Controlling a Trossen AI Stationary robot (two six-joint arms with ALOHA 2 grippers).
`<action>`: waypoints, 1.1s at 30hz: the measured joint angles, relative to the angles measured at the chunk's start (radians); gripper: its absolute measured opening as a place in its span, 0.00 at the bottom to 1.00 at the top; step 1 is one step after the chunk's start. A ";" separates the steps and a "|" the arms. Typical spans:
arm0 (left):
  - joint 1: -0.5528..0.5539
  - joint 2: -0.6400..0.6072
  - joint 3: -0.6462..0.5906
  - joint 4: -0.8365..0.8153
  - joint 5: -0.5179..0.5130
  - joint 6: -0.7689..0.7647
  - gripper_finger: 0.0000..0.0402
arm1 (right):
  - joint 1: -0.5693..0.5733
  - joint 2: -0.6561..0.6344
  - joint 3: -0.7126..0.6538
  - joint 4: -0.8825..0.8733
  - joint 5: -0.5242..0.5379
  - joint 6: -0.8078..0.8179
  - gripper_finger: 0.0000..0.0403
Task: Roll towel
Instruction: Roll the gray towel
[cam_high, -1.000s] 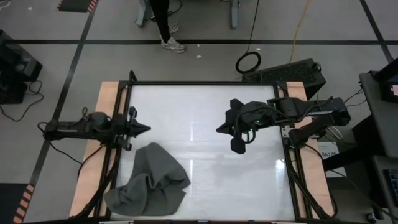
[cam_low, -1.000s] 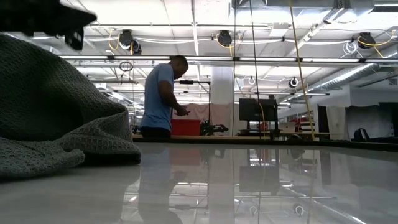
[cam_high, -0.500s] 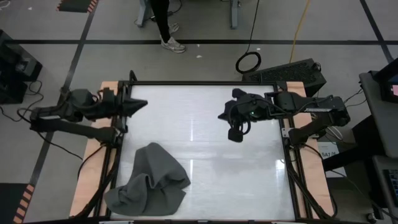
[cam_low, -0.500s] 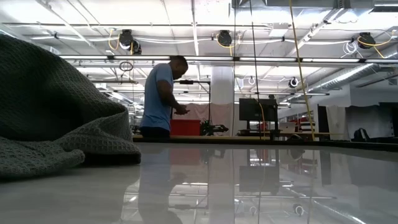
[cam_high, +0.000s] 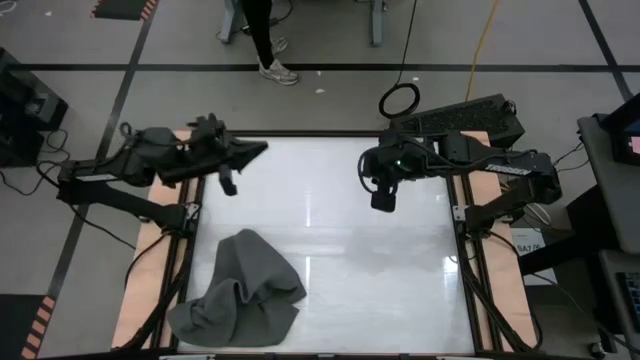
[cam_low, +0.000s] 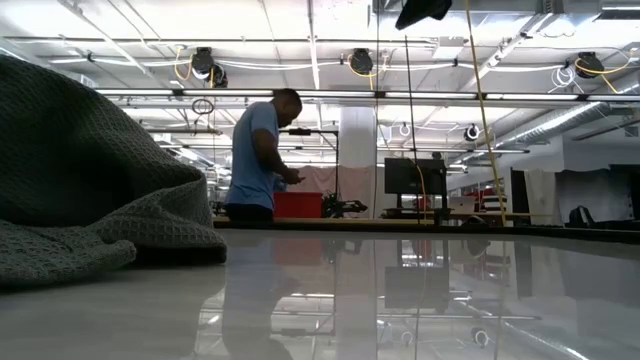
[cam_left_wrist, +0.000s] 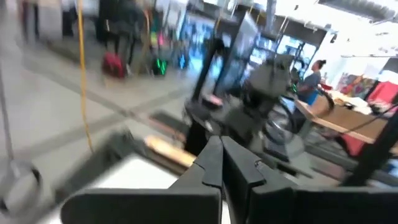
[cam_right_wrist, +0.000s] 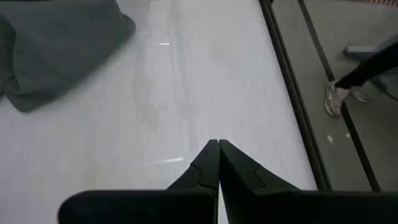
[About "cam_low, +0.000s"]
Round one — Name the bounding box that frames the black computer monitor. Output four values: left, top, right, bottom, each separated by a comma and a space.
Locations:
383, 157, 448, 197

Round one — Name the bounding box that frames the red plastic bin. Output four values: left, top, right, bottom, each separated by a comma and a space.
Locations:
273, 191, 325, 219

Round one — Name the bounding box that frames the black hanging cable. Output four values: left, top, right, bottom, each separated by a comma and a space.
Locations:
403, 34, 422, 225

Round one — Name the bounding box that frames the long ceiling light bar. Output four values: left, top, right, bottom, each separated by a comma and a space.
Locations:
94, 88, 640, 102

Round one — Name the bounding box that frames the person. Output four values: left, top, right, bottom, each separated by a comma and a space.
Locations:
223, 88, 306, 224

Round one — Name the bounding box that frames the pink hanging cloth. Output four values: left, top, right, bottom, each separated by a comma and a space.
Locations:
287, 165, 376, 214

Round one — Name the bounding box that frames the white cable coil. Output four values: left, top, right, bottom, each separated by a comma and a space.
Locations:
551, 64, 577, 90

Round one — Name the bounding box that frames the black ceiling cable reel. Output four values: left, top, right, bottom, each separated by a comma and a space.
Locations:
209, 63, 230, 89
191, 46, 216, 80
574, 51, 606, 80
348, 47, 375, 77

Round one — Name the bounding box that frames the wooden work table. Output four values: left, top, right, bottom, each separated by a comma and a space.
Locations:
214, 215, 551, 226

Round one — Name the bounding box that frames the yellow hanging cable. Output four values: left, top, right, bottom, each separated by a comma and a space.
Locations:
464, 0, 507, 226

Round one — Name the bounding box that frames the white building pillar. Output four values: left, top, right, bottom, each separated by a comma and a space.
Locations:
339, 106, 378, 169

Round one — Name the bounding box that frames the black table frame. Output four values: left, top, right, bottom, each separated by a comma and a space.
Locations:
213, 222, 640, 245

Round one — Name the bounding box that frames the silver ventilation duct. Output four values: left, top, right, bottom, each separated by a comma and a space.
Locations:
492, 102, 640, 149

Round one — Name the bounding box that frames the black backpack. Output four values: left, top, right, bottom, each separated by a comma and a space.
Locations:
568, 205, 597, 229

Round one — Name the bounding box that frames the black camera frame stand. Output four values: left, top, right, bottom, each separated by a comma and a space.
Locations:
278, 127, 341, 201

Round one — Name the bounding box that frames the grey waffle weave towel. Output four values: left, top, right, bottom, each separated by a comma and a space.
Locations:
0, 53, 229, 289

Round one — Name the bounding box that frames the white laptop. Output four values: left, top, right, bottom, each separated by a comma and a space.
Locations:
447, 195, 477, 215

